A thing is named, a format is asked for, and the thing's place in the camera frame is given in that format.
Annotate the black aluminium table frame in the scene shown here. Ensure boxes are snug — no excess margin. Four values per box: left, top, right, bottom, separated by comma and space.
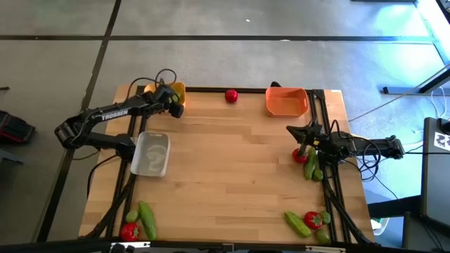
82, 85, 379, 249

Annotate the yellow plastic basket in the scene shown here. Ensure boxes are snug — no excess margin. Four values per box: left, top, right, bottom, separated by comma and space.
143, 82, 186, 108

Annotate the grey metal floor piece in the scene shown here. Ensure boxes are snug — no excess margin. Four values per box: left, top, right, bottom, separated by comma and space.
0, 149, 25, 166

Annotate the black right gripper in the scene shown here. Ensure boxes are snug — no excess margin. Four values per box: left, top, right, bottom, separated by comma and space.
285, 118, 333, 157

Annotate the white black marker paper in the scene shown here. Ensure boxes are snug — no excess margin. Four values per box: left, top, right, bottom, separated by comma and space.
433, 131, 450, 153

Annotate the orange plastic basket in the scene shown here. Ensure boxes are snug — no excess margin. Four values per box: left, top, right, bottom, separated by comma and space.
264, 86, 310, 118

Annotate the red and black bag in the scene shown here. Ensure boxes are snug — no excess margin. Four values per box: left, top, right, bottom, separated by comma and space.
0, 110, 37, 145

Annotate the black desk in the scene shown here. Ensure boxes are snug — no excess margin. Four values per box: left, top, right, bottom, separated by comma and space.
420, 117, 450, 229

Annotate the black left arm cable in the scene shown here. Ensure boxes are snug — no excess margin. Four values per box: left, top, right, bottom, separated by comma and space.
126, 68, 178, 103

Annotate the black cable bundle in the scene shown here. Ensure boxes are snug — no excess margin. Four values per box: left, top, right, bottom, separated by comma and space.
351, 138, 384, 183

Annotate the white plastic basket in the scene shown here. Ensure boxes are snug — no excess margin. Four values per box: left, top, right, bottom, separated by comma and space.
129, 131, 172, 179

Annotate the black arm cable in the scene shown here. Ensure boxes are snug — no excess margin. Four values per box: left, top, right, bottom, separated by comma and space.
126, 68, 178, 103
329, 119, 353, 141

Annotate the white plastic container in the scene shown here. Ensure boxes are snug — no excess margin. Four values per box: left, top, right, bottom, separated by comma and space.
371, 216, 390, 236

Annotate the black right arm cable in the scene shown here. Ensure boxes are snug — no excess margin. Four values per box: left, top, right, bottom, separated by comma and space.
329, 119, 353, 141

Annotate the black desk leg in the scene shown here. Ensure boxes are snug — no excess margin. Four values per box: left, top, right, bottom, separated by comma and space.
382, 66, 450, 96

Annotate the black floor cable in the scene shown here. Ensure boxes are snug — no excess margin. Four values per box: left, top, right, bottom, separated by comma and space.
86, 153, 120, 200

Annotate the silver metal bracket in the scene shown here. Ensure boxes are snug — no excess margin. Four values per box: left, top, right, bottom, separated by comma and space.
110, 241, 151, 250
304, 245, 347, 253

